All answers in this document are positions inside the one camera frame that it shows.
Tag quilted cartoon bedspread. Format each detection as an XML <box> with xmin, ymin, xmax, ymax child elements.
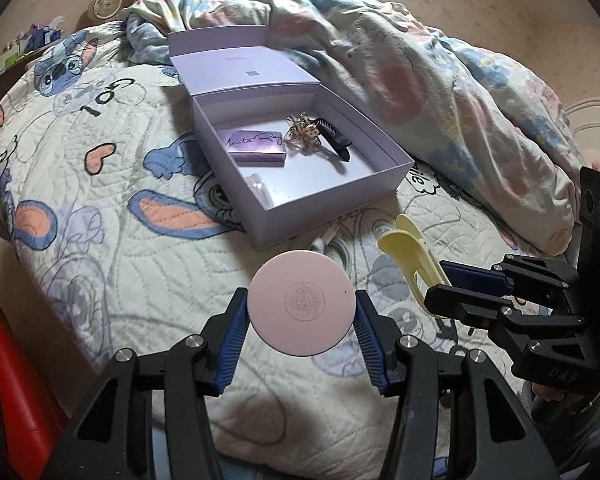
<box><xmin>0</xmin><ymin>20</ymin><xmax>581</xmax><ymax>480</ymax></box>

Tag round beige fan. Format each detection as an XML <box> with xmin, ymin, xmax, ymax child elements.
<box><xmin>91</xmin><ymin>0</ymin><xmax>126</xmax><ymax>22</ymax></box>

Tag lavender cardboard box with lid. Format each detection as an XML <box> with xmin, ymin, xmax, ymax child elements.
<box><xmin>167</xmin><ymin>25</ymin><xmax>415</xmax><ymax>251</ymax></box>

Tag person's right hand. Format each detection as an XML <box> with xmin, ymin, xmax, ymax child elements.
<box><xmin>530</xmin><ymin>382</ymin><xmax>576</xmax><ymax>404</ymax></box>

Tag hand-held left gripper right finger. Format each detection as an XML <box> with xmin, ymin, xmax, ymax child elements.
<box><xmin>354</xmin><ymin>290</ymin><xmax>563</xmax><ymax>480</ymax></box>

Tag pink round compact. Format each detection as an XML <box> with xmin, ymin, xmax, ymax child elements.
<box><xmin>246</xmin><ymin>251</ymin><xmax>356</xmax><ymax>358</ymax></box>

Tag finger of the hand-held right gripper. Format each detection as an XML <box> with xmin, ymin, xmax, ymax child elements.
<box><xmin>424</xmin><ymin>282</ymin><xmax>581</xmax><ymax>356</ymax></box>
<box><xmin>439</xmin><ymin>255</ymin><xmax>581</xmax><ymax>306</ymax></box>

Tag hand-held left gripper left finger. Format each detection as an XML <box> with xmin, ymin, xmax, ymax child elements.
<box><xmin>45</xmin><ymin>287</ymin><xmax>251</xmax><ymax>480</ymax></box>

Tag small purple box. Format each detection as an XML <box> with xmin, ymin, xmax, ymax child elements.
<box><xmin>219</xmin><ymin>129</ymin><xmax>288</xmax><ymax>167</ymax></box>

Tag black hair clip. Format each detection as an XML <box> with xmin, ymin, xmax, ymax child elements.
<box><xmin>307</xmin><ymin>115</ymin><xmax>353</xmax><ymax>162</ymax></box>

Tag pale yellow hair clip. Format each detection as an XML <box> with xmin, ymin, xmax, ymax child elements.
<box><xmin>377</xmin><ymin>213</ymin><xmax>453</xmax><ymax>318</ymax></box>

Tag cream headboard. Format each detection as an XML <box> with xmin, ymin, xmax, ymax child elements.
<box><xmin>562</xmin><ymin>97</ymin><xmax>600</xmax><ymax>181</ymax></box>

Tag purple and white packets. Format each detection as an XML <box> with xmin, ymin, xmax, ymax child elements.
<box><xmin>20</xmin><ymin>16</ymin><xmax>63</xmax><ymax>53</ymax></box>

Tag white cable plug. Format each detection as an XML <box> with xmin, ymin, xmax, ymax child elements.
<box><xmin>309</xmin><ymin>225</ymin><xmax>341</xmax><ymax>253</ymax></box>

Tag pastel printed duvet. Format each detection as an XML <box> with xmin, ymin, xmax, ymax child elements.
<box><xmin>125</xmin><ymin>0</ymin><xmax>581</xmax><ymax>256</ymax></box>

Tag person's right forearm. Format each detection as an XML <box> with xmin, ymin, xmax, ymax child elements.
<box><xmin>530</xmin><ymin>400</ymin><xmax>600</xmax><ymax>480</ymax></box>

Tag amber hair claw clip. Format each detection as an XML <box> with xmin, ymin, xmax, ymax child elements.
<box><xmin>284</xmin><ymin>112</ymin><xmax>323</xmax><ymax>153</ymax></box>

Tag red object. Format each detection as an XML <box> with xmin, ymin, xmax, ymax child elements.
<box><xmin>0</xmin><ymin>280</ymin><xmax>56</xmax><ymax>480</ymax></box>

